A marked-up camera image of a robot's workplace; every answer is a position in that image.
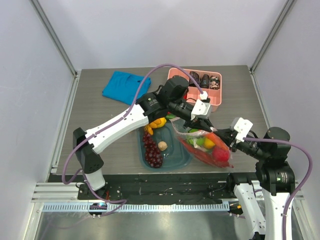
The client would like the yellow toy mango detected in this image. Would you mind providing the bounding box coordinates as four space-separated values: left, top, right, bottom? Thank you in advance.
203 138 216 150

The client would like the clear zip top bag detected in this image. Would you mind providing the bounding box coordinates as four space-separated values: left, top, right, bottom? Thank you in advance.
170 117 234 168

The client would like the floral rolled sock right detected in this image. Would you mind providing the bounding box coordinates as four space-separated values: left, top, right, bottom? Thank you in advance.
209 76 221 90

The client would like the dark rolled sock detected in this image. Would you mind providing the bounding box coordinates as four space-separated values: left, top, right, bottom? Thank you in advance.
189 71 200 87
199 74 210 89

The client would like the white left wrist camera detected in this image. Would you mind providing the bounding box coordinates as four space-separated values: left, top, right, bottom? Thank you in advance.
190 91 212 121

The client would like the white toy garlic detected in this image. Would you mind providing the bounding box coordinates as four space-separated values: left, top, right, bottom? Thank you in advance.
157 141 168 152

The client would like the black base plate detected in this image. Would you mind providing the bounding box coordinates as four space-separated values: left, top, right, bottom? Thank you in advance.
77 172 256 205

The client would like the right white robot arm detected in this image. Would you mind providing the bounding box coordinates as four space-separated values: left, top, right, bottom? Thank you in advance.
215 127 295 240

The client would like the red toy apple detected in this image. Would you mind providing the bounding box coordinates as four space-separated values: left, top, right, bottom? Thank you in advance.
212 146 230 163

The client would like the teal plastic basket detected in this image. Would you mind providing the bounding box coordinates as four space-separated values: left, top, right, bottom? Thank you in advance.
137 122 192 173

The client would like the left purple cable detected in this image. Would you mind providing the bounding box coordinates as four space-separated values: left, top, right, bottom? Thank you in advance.
61 63 205 216

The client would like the dark rolled sock middle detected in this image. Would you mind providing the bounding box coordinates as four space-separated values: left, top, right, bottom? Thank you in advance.
199 74 210 89

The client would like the toy green onion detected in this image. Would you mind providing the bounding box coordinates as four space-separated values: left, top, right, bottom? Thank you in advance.
189 131 209 152

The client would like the white slotted cable duct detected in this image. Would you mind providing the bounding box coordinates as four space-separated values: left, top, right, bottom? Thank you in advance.
42 201 230 212

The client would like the blue folded cloth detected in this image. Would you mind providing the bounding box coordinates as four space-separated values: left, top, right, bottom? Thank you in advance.
102 71 144 105

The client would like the pink divided organizer box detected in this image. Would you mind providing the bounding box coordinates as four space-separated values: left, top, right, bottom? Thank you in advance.
184 69 222 112

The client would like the dark rolled sock left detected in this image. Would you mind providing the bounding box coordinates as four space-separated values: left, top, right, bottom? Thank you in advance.
189 71 200 87

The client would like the orange toy carrot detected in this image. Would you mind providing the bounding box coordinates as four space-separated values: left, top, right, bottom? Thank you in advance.
206 132 230 152

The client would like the red toy lobster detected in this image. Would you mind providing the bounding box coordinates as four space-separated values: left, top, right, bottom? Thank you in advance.
178 138 234 168

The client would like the green toy melon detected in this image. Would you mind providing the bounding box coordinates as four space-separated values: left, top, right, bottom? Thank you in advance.
186 128 205 147

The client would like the orange toy fruit cluster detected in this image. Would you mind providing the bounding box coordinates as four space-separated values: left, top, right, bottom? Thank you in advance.
144 117 167 136

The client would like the purple grape bunch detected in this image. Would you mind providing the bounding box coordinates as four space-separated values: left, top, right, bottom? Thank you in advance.
142 132 163 169

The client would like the green toy cucumber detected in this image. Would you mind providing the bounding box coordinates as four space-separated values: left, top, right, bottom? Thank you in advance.
165 113 176 120

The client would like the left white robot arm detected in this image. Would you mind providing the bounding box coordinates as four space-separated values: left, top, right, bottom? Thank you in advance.
73 75 213 200

